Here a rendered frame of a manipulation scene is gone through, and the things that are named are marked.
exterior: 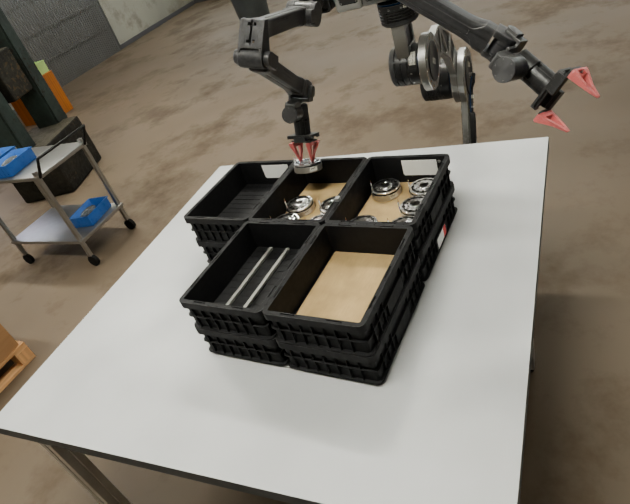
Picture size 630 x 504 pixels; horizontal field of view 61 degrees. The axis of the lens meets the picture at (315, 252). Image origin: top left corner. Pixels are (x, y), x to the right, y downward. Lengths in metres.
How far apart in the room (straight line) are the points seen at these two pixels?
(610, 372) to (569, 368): 0.14
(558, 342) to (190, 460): 1.55
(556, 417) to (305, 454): 1.11
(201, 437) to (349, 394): 0.41
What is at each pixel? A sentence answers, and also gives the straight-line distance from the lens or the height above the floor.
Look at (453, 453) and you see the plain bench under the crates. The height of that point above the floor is 0.70.
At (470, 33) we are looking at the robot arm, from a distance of 1.42.
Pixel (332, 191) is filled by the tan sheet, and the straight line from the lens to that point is 2.01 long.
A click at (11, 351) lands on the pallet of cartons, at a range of 3.56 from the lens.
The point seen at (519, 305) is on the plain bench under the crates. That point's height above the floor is 0.70.
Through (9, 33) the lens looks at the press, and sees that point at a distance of 6.01.
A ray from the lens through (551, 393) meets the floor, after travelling 2.26.
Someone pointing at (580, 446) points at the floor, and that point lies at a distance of 2.14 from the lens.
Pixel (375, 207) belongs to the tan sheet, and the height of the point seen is 0.83.
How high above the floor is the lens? 1.81
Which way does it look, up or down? 35 degrees down
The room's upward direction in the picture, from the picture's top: 20 degrees counter-clockwise
